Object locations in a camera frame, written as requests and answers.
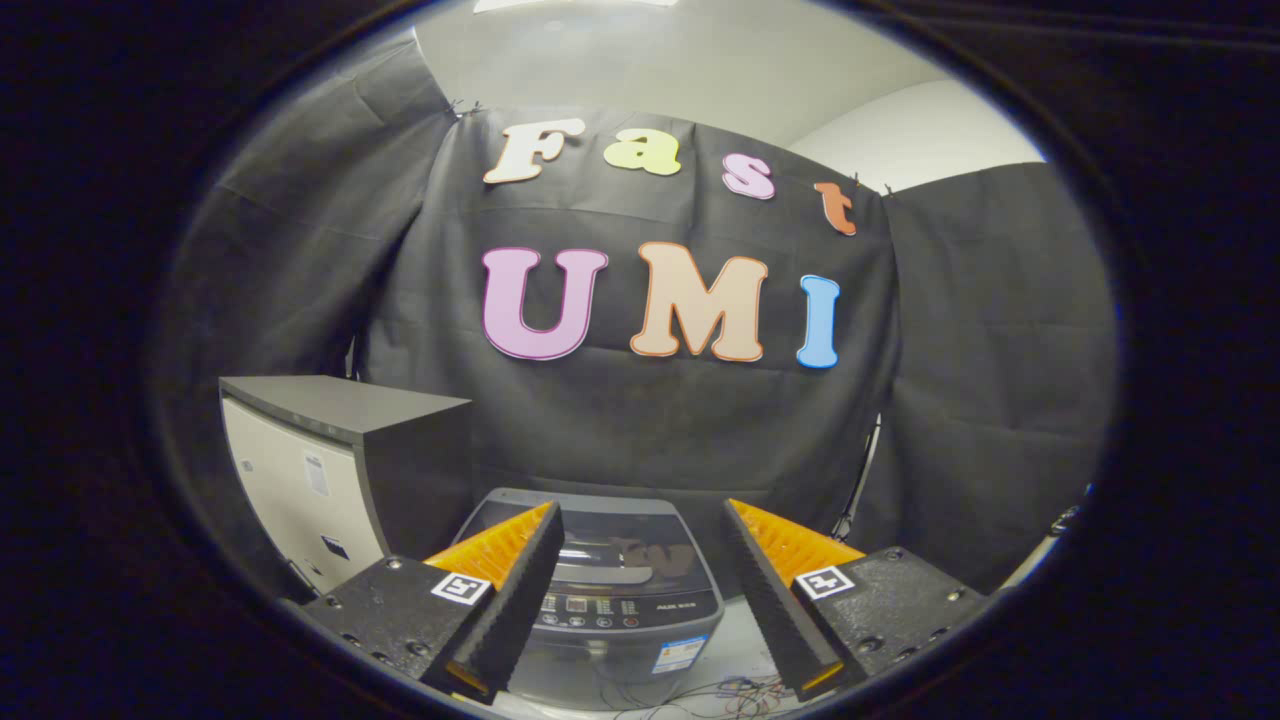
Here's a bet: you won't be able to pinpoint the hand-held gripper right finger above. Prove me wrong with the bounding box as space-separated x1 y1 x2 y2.
722 497 991 701

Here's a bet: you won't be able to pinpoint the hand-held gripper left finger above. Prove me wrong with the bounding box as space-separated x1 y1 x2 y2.
283 500 566 706

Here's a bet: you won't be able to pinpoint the grey washing machine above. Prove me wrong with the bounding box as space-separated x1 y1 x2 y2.
450 487 726 713

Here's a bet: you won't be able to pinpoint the black backdrop cloth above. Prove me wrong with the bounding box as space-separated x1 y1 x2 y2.
150 30 1116 601

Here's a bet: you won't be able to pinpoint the grey and white cabinet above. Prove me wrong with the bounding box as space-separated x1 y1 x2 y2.
218 375 476 601

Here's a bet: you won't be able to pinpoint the white curved pole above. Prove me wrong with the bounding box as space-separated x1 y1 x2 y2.
1000 485 1096 591

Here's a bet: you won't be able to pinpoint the ceiling light panel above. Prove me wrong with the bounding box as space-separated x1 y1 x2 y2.
470 0 681 13

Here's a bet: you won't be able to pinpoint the tangled floor cables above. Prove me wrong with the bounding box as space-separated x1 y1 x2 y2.
610 675 801 719

